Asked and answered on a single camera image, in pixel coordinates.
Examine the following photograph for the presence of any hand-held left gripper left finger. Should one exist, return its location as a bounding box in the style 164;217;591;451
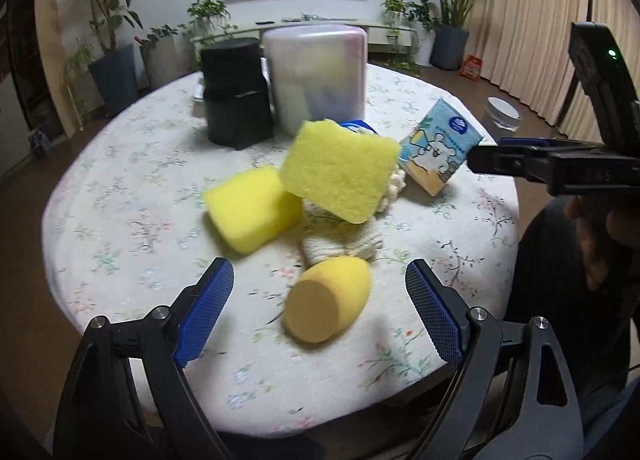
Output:
52;256;236;460

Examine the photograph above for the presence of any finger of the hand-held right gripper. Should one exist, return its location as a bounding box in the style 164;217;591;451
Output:
499;137;608;149
467;144;551;181

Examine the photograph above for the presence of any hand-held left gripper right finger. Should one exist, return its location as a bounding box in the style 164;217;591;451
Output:
405;259;586;460

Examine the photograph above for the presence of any hamster print tissue packet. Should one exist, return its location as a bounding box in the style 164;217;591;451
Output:
397;98;485;197

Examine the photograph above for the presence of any thick yellow sponge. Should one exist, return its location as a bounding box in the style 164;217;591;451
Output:
202;166;303;255

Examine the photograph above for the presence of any yellow egg-shaped sponge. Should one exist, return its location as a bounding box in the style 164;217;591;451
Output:
283;256;373;343

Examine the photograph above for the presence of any cream chenille duster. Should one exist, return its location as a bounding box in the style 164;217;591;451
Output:
302;165;407;227

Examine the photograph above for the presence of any beige knitted cloth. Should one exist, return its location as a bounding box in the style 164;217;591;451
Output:
300;219;383;267

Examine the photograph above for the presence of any blue and white packet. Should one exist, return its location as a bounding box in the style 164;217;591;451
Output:
340;119;378;135

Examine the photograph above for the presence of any person's right hand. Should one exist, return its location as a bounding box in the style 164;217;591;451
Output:
564;194;640;291

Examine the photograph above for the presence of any grey round container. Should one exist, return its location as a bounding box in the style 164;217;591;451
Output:
482;96;522;131

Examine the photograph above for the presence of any red bag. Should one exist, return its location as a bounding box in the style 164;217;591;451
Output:
460;54;484;80

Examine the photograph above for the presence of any beige curtain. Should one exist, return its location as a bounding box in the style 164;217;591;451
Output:
459;0;640;141

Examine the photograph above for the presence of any person's black clothing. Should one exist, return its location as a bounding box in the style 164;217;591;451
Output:
502;200;640;436

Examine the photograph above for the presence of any dark blue planter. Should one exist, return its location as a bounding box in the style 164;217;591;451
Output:
430;24;471;72

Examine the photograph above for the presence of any white plant pot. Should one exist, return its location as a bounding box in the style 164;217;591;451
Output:
414;30;437;66

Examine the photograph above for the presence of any bushy green plant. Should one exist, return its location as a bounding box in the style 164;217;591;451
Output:
381;0;442;76

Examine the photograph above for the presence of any white television cabinet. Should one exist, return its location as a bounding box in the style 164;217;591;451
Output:
192;17;426;49

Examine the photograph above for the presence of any translucent white container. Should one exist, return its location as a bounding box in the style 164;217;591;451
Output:
262;24;368;137

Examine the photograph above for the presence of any black canister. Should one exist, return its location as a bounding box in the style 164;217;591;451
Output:
200;38;275;149

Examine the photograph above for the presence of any blue patterned box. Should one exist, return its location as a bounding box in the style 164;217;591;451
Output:
27;127;54;157

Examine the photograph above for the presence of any blue-grey square planter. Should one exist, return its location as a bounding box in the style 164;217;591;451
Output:
89;44;141;117

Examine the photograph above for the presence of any grey round planter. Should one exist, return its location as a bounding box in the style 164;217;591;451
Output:
140;34;182;89

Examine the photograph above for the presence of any thin small plant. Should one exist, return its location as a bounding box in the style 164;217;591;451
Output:
64;40;97;127

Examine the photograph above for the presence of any small leafy plant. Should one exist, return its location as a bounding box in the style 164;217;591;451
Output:
142;24;179;48

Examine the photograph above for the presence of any trailing green plant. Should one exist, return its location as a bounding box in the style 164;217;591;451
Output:
179;0;240;46

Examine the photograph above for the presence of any wooden pillar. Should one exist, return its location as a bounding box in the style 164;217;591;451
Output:
34;0;68;137

